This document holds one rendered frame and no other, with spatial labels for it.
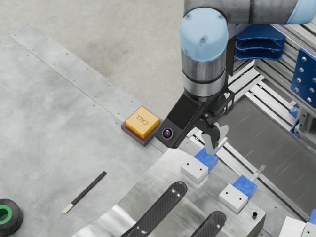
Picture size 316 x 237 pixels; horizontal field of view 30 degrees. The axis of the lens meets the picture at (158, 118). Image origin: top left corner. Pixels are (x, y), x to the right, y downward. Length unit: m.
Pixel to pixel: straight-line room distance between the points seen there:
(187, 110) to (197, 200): 0.29
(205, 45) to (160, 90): 1.61
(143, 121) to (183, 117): 0.40
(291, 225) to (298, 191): 0.76
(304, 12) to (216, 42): 0.17
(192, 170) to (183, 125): 0.25
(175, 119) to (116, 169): 0.40
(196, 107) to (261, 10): 0.20
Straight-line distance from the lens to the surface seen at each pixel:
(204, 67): 0.96
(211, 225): 1.27
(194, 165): 1.29
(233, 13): 1.01
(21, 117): 1.56
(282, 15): 1.01
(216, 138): 1.12
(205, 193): 1.29
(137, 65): 2.60
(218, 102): 1.10
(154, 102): 2.48
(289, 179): 2.09
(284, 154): 2.13
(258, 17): 1.01
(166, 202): 1.29
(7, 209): 1.41
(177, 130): 1.06
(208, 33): 0.92
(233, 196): 1.26
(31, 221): 1.42
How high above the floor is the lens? 2.06
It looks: 58 degrees down
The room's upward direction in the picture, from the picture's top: 7 degrees counter-clockwise
